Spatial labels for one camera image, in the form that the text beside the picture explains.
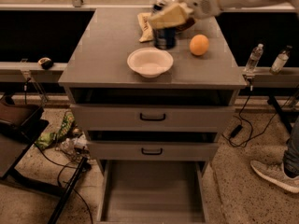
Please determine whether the green snack bag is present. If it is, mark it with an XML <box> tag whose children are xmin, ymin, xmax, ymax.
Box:
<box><xmin>35</xmin><ymin>111</ymin><xmax>75</xmax><ymax>149</ymax></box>

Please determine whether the black cart frame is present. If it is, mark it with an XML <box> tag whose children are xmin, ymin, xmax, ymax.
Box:
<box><xmin>0</xmin><ymin>91</ymin><xmax>89</xmax><ymax>224</ymax></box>

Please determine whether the black table leg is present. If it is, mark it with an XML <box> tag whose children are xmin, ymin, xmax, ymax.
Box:
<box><xmin>267</xmin><ymin>95</ymin><xmax>292</xmax><ymax>133</ymax></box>

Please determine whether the white paper bowl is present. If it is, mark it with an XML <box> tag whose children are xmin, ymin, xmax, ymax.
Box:
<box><xmin>127</xmin><ymin>48</ymin><xmax>174</xmax><ymax>78</ymax></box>

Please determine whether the crumpled clear plastic bottle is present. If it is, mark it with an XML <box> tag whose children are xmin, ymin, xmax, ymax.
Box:
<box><xmin>58</xmin><ymin>135</ymin><xmax>90</xmax><ymax>161</ymax></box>

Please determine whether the brown chip bag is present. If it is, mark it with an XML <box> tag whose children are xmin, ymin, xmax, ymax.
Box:
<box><xmin>137</xmin><ymin>12</ymin><xmax>196</xmax><ymax>43</ymax></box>

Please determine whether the orange fruit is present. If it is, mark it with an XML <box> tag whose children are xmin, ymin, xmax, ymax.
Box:
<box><xmin>190</xmin><ymin>35</ymin><xmax>209</xmax><ymax>56</ymax></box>

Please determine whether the black floor cable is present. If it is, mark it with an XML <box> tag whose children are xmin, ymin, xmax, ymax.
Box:
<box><xmin>34</xmin><ymin>143</ymin><xmax>94</xmax><ymax>224</ymax></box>

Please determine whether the bottom grey drawer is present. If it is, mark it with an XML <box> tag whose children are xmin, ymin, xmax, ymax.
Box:
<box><xmin>96</xmin><ymin>161</ymin><xmax>208</xmax><ymax>224</ymax></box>

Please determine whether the middle grey drawer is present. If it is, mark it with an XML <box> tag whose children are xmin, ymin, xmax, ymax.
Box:
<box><xmin>87</xmin><ymin>142</ymin><xmax>218</xmax><ymax>161</ymax></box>

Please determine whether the black tape measure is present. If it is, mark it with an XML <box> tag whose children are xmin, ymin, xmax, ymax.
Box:
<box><xmin>38</xmin><ymin>57</ymin><xmax>53</xmax><ymax>70</ymax></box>

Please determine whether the grey drawer cabinet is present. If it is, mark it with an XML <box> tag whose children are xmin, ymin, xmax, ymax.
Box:
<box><xmin>57</xmin><ymin>7</ymin><xmax>248</xmax><ymax>175</ymax></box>

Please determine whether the top grey drawer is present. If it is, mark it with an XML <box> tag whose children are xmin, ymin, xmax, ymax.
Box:
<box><xmin>71</xmin><ymin>105</ymin><xmax>235</xmax><ymax>133</ymax></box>

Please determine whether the grey drawer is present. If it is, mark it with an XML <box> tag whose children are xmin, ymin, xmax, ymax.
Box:
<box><xmin>96</xmin><ymin>161</ymin><xmax>208</xmax><ymax>224</ymax></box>
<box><xmin>87</xmin><ymin>142</ymin><xmax>218</xmax><ymax>161</ymax></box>
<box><xmin>71</xmin><ymin>105</ymin><xmax>235</xmax><ymax>133</ymax></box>

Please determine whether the black power cable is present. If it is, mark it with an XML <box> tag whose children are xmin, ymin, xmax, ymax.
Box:
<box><xmin>221</xmin><ymin>83</ymin><xmax>299</xmax><ymax>148</ymax></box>

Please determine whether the dark pepsi can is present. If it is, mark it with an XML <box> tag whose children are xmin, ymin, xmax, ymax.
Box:
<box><xmin>152</xmin><ymin>0</ymin><xmax>176</xmax><ymax>49</ymax></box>

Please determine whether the clear water bottle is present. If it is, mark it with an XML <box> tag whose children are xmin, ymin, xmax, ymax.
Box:
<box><xmin>244</xmin><ymin>44</ymin><xmax>263</xmax><ymax>73</ymax></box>

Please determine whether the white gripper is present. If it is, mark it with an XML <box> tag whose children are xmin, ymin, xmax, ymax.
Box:
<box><xmin>148</xmin><ymin>0</ymin><xmax>221</xmax><ymax>30</ymax></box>

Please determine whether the grey sneaker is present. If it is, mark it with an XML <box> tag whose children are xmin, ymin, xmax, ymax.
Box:
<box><xmin>250</xmin><ymin>161</ymin><xmax>299</xmax><ymax>193</ymax></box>

